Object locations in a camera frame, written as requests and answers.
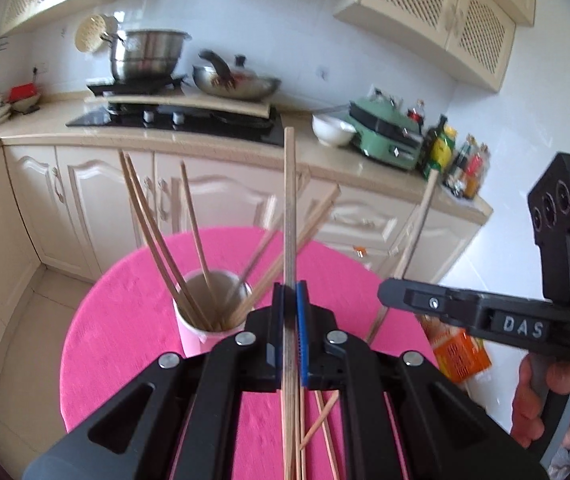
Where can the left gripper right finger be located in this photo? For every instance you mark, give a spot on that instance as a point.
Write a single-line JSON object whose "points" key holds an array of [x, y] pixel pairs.
{"points": [[402, 418]]}

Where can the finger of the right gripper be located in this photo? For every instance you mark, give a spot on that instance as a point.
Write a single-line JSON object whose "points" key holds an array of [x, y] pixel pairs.
{"points": [[405, 295]]}

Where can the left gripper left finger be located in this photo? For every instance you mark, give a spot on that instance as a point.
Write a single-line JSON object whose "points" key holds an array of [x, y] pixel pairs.
{"points": [[178, 418]]}

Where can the dark wooden chopstick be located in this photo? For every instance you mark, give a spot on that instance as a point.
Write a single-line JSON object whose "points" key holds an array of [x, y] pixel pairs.
{"points": [[156, 243]]}

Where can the orange rice bag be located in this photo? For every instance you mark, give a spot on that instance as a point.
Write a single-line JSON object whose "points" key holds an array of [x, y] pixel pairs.
{"points": [[459, 355]]}

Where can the pink tablecloth round table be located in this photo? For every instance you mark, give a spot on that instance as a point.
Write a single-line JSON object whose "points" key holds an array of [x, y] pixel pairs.
{"points": [[127, 319]]}

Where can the pink cylindrical cup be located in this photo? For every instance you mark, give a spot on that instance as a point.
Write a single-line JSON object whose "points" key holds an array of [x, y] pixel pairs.
{"points": [[218, 307]]}

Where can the red sauce bottle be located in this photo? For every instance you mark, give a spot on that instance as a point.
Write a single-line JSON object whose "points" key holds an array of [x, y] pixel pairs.
{"points": [[472, 175]]}

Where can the green yellow oil bottle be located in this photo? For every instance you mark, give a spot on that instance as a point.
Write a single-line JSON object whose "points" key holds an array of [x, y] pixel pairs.
{"points": [[443, 148]]}

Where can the green electric grill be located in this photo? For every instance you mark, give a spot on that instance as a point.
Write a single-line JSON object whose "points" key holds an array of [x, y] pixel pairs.
{"points": [[383, 133]]}

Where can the white bowl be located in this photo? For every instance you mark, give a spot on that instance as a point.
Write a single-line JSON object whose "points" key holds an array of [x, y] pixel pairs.
{"points": [[332, 131]]}

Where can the black gas cooktop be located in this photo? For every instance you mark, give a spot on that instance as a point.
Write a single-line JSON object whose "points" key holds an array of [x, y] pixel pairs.
{"points": [[237, 126]]}

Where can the lower cabinets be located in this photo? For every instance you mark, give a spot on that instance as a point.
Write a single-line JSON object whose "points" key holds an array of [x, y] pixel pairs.
{"points": [[66, 207]]}

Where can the cabinets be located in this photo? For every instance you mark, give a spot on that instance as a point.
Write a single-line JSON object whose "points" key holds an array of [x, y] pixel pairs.
{"points": [[471, 40], [66, 207]]}

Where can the steel wok with lid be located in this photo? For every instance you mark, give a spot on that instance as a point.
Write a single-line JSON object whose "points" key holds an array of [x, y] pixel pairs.
{"points": [[235, 81]]}

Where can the upper cabinets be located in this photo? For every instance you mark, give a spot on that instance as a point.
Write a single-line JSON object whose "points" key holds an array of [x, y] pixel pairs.
{"points": [[471, 40]]}

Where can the steel stock pot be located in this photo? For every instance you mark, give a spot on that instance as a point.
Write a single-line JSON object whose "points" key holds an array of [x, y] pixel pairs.
{"points": [[144, 53]]}

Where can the red container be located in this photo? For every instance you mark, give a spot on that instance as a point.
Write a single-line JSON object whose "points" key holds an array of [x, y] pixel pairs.
{"points": [[24, 91]]}

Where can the round yellow trivet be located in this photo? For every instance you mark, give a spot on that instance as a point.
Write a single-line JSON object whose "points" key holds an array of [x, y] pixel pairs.
{"points": [[90, 31]]}

